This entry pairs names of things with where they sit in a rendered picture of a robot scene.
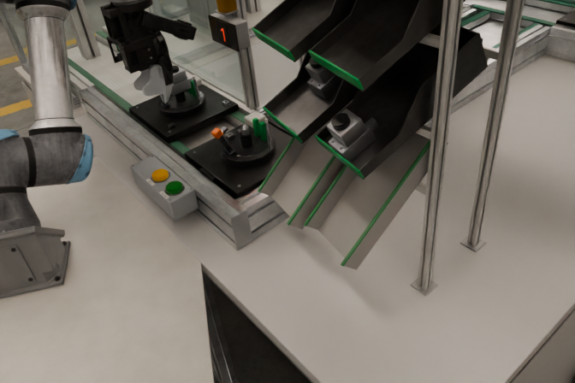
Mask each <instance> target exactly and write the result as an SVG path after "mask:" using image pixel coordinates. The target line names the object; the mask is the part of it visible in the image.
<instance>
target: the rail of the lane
mask: <svg viewBox="0 0 575 383"><path fill-rule="evenodd" d="M79 94H80V96H81V97H82V99H81V100H82V103H83V104H84V107H85V109H86V113H87V115H88V117H89V118H90V119H91V120H92V121H93V122H94V123H96V124H97V125H98V126H99V127H100V128H101V129H102V130H103V131H105V132H106V133H107V134H108V135H109V136H110V137H111V138H112V139H114V140H115V141H116V142H117V143H118V144H119V145H120V146H121V147H122V148H123V149H124V150H125V151H126V152H127V153H128V154H130V155H131V156H132V157H133V158H134V159H135V160H136V161H137V162H140V161H142V160H144V159H146V158H148V157H150V156H155V157H156V158H157V159H159V160H160V161H161V162H162V163H164V164H165V165H166V166H167V167H168V168H170V169H171V170H172V171H173V172H174V173H176V174H177V175H178V176H179V177H180V178H182V179H183V180H184V181H185V182H187V183H188V184H189V185H190V186H191V187H192V188H193V189H194V190H195V193H196V197H197V200H198V204H199V208H198V209H196V210H194V211H193V212H194V213H195V214H196V215H198V216H199V217H200V218H201V219H202V220H203V221H204V222H205V223H207V224H208V225H209V226H210V227H211V228H212V229H213V230H215V231H216V232H217V233H218V234H219V235H220V236H221V237H222V238H224V239H225V240H226V241H227V242H228V243H229V244H230V245H232V246H233V247H234V248H235V249H236V250H240V249H241V248H243V247H245V246H246V245H248V244H250V243H251V242H252V232H251V228H250V222H249V218H248V213H247V209H246V208H245V207H244V206H242V205H241V204H240V203H238V202H237V201H236V200H234V199H233V198H232V197H230V196H229V195H228V194H227V193H226V192H225V191H224V190H222V189H221V188H220V187H219V186H217V185H216V178H215V177H214V176H213V175H211V174H210V173H209V172H207V171H206V170H205V169H203V168H201V169H200V172H199V171H198V170H197V169H196V168H194V167H193V166H192V165H191V164H189V163H188V162H187V161H185V160H184V159H183V158H181V157H180V156H179V155H177V154H176V153H175V152H174V151H172V150H171V149H170V148H169V147H168V146H167V145H166V144H164V143H163V142H161V141H160V140H159V139H158V138H156V137H155V136H154V135H152V134H151V133H150V132H148V131H147V130H146V129H144V128H143V127H142V126H141V125H140V124H139V123H138V122H136V121H135V120H134V119H132V118H131V117H130V116H129V115H127V114H126V113H124V112H123V111H122V110H121V109H119V108H118V107H117V106H115V105H114V104H113V103H112V102H111V101H110V100H108V99H107V98H106V97H104V96H103V95H102V94H101V93H99V92H98V91H97V90H95V89H94V88H93V87H91V86H90V87H87V88H86V91H85V90H84V89H83V90H80V91H79Z"/></svg>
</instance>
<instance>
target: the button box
mask: <svg viewBox="0 0 575 383"><path fill-rule="evenodd" d="M130 168H131V170H132V173H133V177H134V180H135V183H136V184H137V185H138V186H139V187H140V188H141V189H142V190H143V191H144V192H145V193H146V194H147V195H148V196H149V197H150V198H151V199H152V200H153V201H154V202H155V203H156V204H157V205H158V206H159V207H160V208H162V209H163V210H164V211H165V212H166V213H167V214H168V215H169V216H170V217H171V218H172V219H173V220H174V221H177V220H179V219H180V218H181V217H183V216H185V215H187V214H189V213H191V212H193V211H194V210H196V209H198V208H199V204H198V200H197V197H196V193H195V190H194V189H193V188H192V187H191V186H190V185H189V184H188V183H187V182H185V181H184V180H183V179H182V178H180V177H179V176H178V175H177V174H176V173H174V172H173V171H172V170H171V169H170V168H168V167H167V166H166V165H165V164H164V163H162V162H161V161H160V160H159V159H157V158H156V157H155V156H150V157H148V158H146V159H144V160H142V161H140V162H137V163H135V164H134V165H132V166H131V167H130ZM161 168H162V169H166V170H167V171H168V173H169V177H168V178H167V179H166V180H163V181H155V180H153V178H152V176H151V175H152V173H153V172H154V171H156V170H158V169H161ZM171 181H180V182H181V183H182V185H183V189H182V191H180V192H178V193H176V194H168V193H167V192H166V188H165V187H166V185H167V184H168V183H169V182H171Z"/></svg>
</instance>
